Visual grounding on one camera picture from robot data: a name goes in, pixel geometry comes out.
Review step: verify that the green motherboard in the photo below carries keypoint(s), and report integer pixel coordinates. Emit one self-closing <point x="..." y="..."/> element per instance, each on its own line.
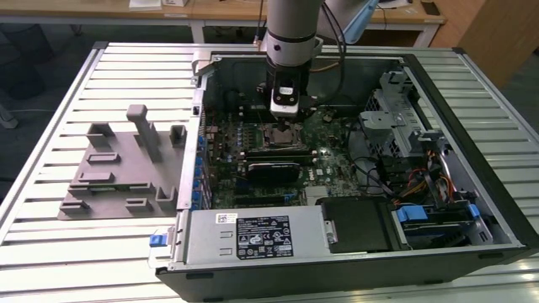
<point x="337" y="170"/>

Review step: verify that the grey metal corner bracket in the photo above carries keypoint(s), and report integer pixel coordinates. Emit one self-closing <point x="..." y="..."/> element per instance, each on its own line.
<point x="202" y="63"/>

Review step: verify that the grey power supply unit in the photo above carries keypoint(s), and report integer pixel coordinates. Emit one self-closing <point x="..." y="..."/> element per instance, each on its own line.
<point x="211" y="236"/>

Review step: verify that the blue plastic tab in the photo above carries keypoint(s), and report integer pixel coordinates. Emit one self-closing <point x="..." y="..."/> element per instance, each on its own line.
<point x="474" y="211"/>

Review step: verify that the black phone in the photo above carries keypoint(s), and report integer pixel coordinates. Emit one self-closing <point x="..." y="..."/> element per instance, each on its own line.
<point x="430" y="8"/>

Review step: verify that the silver metal drive cage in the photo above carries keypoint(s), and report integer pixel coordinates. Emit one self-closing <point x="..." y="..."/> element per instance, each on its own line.
<point x="381" y="121"/>

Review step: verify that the blue disk carrier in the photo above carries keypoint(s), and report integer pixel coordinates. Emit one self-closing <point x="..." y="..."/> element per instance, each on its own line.
<point x="410" y="216"/>

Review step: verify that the metal disk bay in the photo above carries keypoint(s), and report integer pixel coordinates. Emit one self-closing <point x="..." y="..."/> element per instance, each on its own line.
<point x="438" y="224"/>

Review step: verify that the light wooden desk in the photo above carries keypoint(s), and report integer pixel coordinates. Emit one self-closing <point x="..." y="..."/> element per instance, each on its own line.
<point x="85" y="11"/>
<point x="410" y="19"/>

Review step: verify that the white small box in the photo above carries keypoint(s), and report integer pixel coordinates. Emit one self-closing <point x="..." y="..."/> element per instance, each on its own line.
<point x="175" y="2"/>
<point x="146" y="3"/>

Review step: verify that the metal locking lever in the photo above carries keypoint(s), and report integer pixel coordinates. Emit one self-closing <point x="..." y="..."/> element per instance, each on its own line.
<point x="262" y="119"/>

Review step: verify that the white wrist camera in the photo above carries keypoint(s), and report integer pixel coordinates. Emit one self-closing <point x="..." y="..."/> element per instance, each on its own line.
<point x="286" y="110"/>

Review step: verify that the black open PC case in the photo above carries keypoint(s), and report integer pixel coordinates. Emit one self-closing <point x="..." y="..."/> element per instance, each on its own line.
<point x="295" y="284"/>

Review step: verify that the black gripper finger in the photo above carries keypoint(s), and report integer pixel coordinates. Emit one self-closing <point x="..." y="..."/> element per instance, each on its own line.
<point x="265" y="89"/>
<point x="310" y="105"/>

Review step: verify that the silver chipset heatsink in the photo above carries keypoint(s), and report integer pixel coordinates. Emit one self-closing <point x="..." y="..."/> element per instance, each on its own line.
<point x="317" y="193"/>

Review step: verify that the black graphics card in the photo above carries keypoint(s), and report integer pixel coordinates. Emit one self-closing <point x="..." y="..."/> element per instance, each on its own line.
<point x="274" y="173"/>

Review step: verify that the grey plastic parts rack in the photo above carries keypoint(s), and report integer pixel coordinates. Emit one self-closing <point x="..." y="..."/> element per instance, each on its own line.
<point x="126" y="170"/>

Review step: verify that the blue case latch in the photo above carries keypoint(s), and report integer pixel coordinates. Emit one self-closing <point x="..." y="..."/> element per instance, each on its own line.
<point x="158" y="240"/>

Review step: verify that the black office chair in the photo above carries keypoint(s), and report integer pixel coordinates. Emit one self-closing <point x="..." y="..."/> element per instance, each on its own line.
<point x="23" y="63"/>

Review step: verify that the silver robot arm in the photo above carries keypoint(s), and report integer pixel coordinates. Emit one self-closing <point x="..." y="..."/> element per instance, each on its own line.
<point x="290" y="25"/>

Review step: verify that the green RAM stick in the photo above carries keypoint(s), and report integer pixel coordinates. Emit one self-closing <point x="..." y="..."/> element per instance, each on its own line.
<point x="107" y="188"/>

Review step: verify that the wooden cabinet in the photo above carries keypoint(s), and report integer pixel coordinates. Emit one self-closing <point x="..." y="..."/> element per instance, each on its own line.
<point x="497" y="38"/>

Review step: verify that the black expansion slot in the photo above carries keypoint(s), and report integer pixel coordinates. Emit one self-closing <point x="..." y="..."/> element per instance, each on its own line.
<point x="261" y="199"/>

